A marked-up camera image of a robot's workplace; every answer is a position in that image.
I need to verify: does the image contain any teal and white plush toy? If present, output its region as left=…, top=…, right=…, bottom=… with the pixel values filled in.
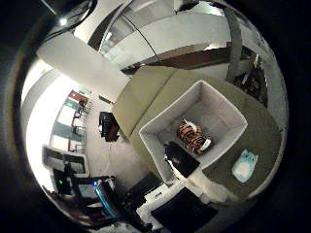
left=231, top=149, right=259, bottom=183

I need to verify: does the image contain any grey fabric storage container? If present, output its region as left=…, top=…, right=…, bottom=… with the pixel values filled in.
left=139, top=80, right=249, bottom=185

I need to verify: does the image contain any orange striped tiger plush toy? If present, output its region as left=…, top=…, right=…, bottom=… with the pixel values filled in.
left=176, top=118, right=213, bottom=155

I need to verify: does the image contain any black equipment cart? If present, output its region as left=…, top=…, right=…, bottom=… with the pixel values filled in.
left=42, top=145, right=147, bottom=227

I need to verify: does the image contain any olive green upholstered bench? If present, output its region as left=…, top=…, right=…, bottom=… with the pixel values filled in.
left=111, top=66, right=283, bottom=200

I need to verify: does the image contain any black hanging cable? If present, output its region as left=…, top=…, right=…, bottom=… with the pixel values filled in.
left=42, top=0, right=98, bottom=43

